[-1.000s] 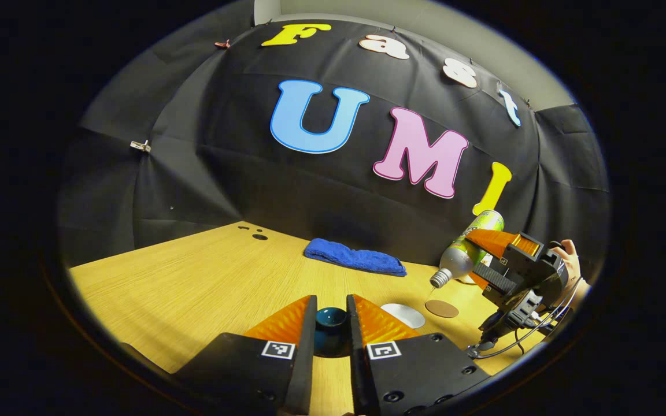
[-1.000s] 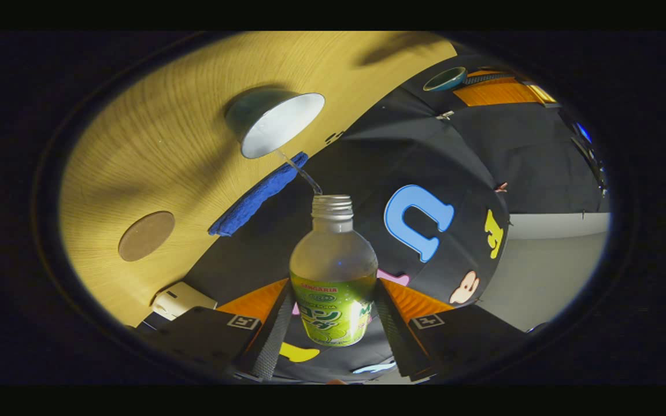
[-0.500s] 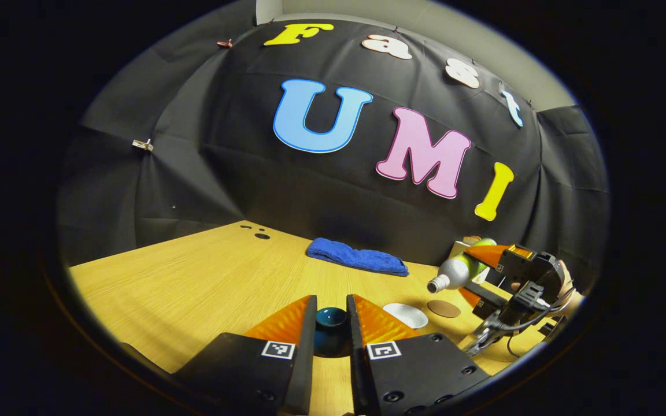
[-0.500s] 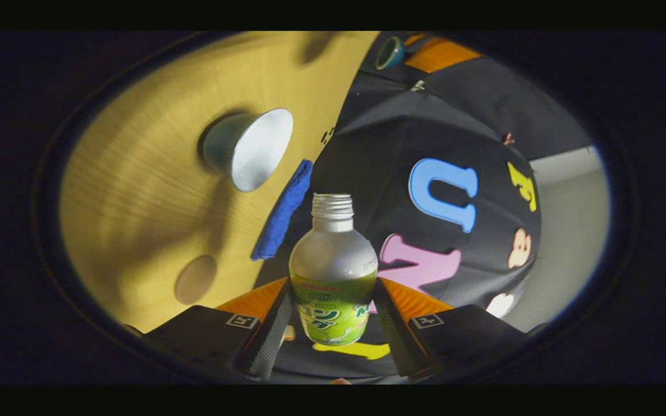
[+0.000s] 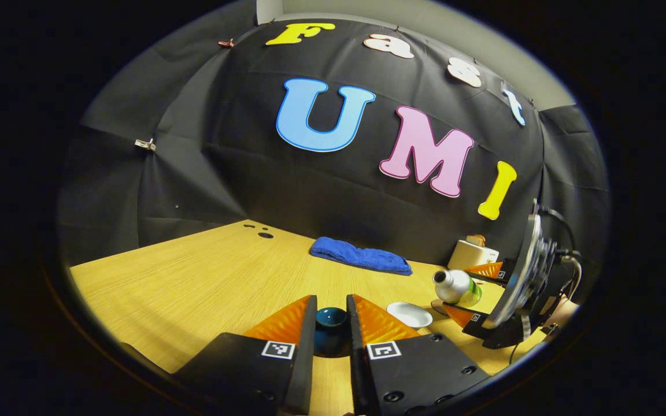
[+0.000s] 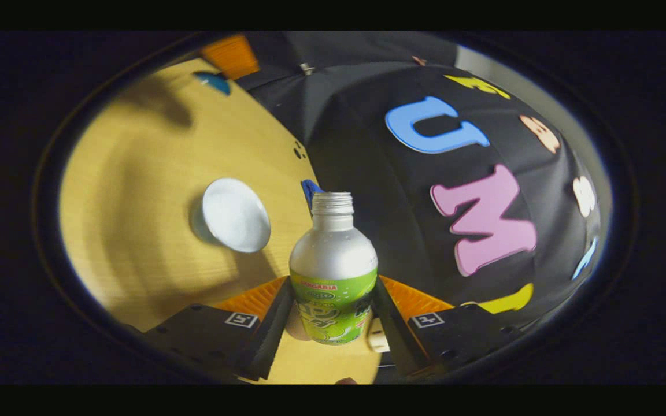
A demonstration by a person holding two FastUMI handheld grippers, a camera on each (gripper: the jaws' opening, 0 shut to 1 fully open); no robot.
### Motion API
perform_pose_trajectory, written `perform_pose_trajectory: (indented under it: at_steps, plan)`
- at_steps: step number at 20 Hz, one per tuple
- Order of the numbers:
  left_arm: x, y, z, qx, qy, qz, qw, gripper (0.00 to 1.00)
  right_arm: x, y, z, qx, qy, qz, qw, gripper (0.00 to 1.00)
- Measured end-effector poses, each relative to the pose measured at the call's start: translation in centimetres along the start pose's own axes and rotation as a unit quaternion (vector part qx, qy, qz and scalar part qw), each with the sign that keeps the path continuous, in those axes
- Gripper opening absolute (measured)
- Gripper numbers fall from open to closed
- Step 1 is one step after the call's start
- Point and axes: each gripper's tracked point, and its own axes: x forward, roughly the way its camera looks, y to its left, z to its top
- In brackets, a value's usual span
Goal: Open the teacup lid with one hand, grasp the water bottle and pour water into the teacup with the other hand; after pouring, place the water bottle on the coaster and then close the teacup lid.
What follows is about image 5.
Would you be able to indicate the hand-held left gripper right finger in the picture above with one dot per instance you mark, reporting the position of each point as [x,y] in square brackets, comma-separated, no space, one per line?
[357,358]

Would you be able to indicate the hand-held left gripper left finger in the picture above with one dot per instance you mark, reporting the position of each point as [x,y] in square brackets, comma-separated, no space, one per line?
[305,358]

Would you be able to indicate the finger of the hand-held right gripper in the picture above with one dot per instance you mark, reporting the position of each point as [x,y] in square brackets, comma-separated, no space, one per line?
[489,270]
[460,315]

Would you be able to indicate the brown round coaster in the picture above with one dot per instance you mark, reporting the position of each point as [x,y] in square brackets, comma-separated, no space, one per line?
[438,308]

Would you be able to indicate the silver green water bottle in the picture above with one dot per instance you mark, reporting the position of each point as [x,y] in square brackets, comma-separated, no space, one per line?
[454,286]

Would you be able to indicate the white toaster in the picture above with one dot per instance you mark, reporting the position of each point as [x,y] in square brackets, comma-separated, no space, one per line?
[472,255]

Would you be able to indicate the toast slice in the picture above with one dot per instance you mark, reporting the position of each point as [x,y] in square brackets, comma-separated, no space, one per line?
[475,240]

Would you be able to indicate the blue towel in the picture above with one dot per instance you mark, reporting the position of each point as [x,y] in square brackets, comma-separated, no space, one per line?
[356,254]

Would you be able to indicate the black backdrop cloth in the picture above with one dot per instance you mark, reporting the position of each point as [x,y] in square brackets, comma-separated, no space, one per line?
[252,185]

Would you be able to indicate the metal clip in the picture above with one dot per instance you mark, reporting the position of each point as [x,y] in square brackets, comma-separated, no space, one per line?
[145,144]

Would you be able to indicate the red clip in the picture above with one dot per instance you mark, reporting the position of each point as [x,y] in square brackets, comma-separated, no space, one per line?
[226,43]

